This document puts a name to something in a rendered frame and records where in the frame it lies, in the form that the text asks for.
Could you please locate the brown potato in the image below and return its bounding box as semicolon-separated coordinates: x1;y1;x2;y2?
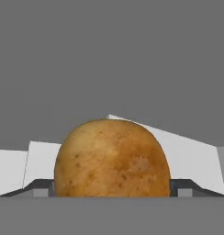
53;118;172;198

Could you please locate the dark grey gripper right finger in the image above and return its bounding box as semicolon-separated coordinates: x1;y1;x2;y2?
169;178;224;198

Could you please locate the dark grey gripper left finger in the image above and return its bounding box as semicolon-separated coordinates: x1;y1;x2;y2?
0;178;56;198

